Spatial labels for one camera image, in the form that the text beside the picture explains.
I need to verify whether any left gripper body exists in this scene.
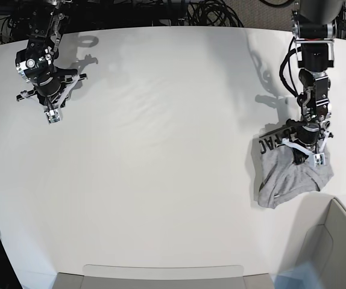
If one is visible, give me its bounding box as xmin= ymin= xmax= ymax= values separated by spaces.
xmin=281 ymin=119 xmax=333 ymax=156

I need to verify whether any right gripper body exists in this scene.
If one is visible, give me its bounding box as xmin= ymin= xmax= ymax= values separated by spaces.
xmin=16 ymin=67 xmax=87 ymax=113

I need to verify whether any grey T-shirt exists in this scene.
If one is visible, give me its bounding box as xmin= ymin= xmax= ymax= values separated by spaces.
xmin=256 ymin=126 xmax=334 ymax=209

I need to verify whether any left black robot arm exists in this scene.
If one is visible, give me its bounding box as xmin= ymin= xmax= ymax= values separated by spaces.
xmin=279 ymin=1 xmax=343 ymax=167

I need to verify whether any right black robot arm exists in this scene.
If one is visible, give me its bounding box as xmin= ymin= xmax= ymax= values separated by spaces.
xmin=15 ymin=1 xmax=87 ymax=122

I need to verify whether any grey bin at right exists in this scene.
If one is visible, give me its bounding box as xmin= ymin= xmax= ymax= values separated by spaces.
xmin=297 ymin=199 xmax=346 ymax=288

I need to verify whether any grey bin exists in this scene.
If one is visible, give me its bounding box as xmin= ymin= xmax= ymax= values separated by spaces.
xmin=297 ymin=199 xmax=346 ymax=288
xmin=52 ymin=264 xmax=274 ymax=288

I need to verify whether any blue translucent object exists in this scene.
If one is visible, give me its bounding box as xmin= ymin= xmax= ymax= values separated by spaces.
xmin=271 ymin=262 xmax=321 ymax=289

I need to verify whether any grey bin at bottom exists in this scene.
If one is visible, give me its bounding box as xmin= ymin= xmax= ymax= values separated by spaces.
xmin=52 ymin=264 xmax=274 ymax=288

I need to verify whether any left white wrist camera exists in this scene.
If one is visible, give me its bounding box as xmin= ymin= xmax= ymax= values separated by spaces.
xmin=308 ymin=152 xmax=330 ymax=168

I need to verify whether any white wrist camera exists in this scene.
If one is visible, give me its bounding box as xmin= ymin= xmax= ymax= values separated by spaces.
xmin=45 ymin=108 xmax=63 ymax=124
xmin=308 ymin=152 xmax=330 ymax=168

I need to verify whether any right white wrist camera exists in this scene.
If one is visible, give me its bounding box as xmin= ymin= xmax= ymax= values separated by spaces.
xmin=45 ymin=108 xmax=63 ymax=124

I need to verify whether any black cable bundle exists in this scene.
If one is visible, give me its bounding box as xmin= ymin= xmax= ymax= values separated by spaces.
xmin=151 ymin=0 xmax=245 ymax=28

